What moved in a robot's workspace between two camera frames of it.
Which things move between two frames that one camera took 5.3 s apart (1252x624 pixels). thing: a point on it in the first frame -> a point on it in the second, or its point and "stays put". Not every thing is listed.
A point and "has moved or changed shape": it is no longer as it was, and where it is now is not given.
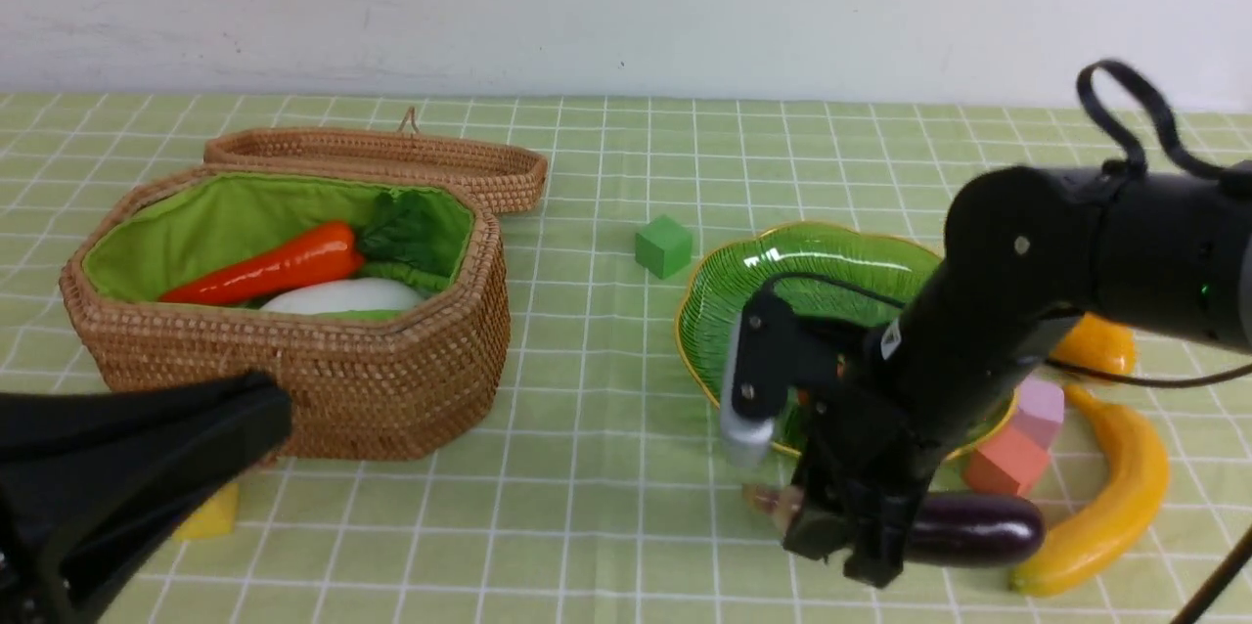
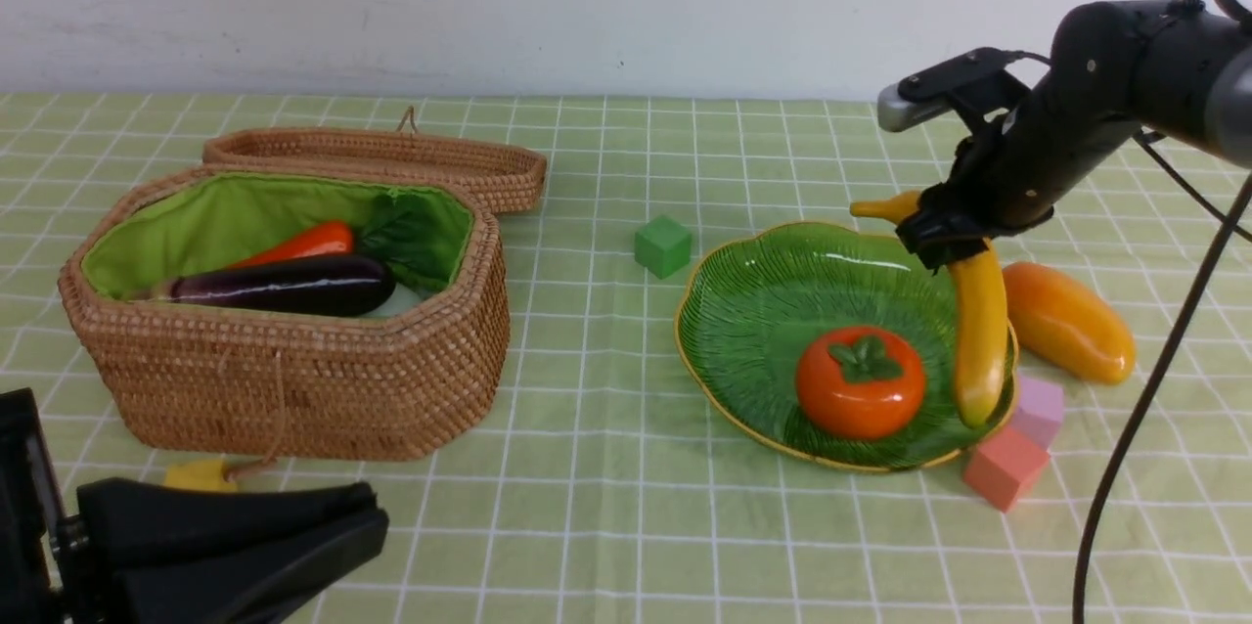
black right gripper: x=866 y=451 -> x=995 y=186
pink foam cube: x=1039 y=411 stays put
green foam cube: x=663 y=246 stays put
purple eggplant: x=973 y=527 -> x=332 y=287
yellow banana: x=1121 y=511 has moved or changed shape
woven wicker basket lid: x=505 y=170 stays put
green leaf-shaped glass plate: x=850 y=281 stays put
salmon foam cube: x=1010 y=463 stays put
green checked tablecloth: x=612 y=493 stays put
